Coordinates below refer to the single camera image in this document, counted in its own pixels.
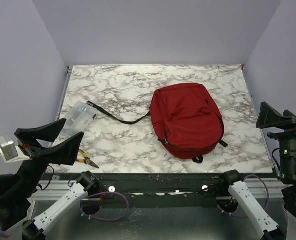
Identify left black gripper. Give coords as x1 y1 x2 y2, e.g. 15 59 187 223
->
16 117 85 198

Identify purple cable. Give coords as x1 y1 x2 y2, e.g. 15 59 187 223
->
216 174 270 219
0 191 130 238

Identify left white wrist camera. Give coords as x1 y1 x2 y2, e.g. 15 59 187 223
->
0 135 31 164

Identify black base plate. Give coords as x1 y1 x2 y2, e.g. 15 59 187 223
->
37 171 258 210

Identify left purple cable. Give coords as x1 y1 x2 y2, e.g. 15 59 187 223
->
0 191 130 238

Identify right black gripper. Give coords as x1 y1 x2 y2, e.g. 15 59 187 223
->
256 99 296 179

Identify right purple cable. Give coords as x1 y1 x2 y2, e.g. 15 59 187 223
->
216 174 270 219

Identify yellow handled pliers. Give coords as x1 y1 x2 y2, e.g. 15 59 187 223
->
76 149 99 169

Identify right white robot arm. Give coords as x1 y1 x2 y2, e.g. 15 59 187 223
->
218 101 296 240

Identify clear plastic organizer box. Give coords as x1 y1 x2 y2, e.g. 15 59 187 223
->
61 101 97 137

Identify aluminium mounting rail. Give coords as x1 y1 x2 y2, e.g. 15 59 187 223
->
30 178 288 201

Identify red backpack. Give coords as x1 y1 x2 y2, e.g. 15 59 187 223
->
85 82 229 165

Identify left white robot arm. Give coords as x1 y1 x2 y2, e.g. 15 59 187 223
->
0 118 100 240

